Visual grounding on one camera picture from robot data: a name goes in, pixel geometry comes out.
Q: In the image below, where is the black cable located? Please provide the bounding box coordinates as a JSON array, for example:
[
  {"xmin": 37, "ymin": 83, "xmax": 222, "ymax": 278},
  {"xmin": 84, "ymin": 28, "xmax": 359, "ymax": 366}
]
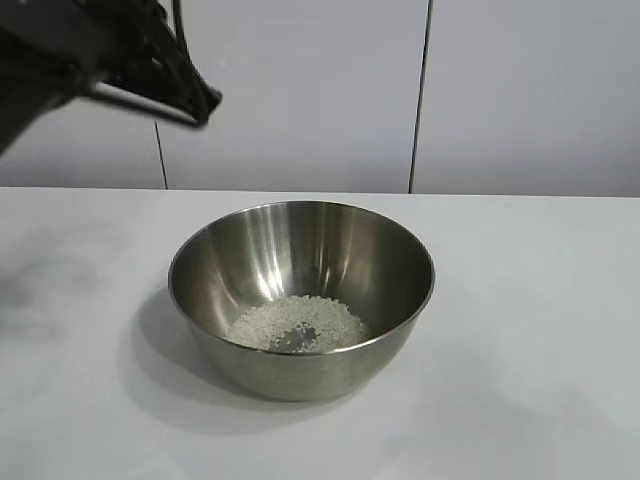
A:
[{"xmin": 168, "ymin": 0, "xmax": 187, "ymax": 46}]

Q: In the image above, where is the stainless steel mixing bowl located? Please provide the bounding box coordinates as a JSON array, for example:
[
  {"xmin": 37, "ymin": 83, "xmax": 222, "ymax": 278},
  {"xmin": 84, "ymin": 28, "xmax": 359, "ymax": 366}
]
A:
[{"xmin": 167, "ymin": 199, "xmax": 437, "ymax": 401}]

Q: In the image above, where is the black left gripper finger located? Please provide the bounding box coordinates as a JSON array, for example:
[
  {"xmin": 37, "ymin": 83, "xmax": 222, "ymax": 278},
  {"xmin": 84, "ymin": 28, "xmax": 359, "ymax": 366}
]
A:
[
  {"xmin": 149, "ymin": 39, "xmax": 224, "ymax": 114},
  {"xmin": 92, "ymin": 82, "xmax": 209, "ymax": 129}
]

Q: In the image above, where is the white uncooked rice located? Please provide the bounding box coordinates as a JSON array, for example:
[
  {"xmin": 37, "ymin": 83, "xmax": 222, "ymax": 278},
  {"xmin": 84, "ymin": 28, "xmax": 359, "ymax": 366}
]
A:
[{"xmin": 227, "ymin": 294, "xmax": 371, "ymax": 354}]

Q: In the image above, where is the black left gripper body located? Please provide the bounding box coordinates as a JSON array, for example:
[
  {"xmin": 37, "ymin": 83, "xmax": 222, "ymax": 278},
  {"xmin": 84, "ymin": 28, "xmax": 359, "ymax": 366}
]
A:
[{"xmin": 0, "ymin": 0, "xmax": 176, "ymax": 156}]

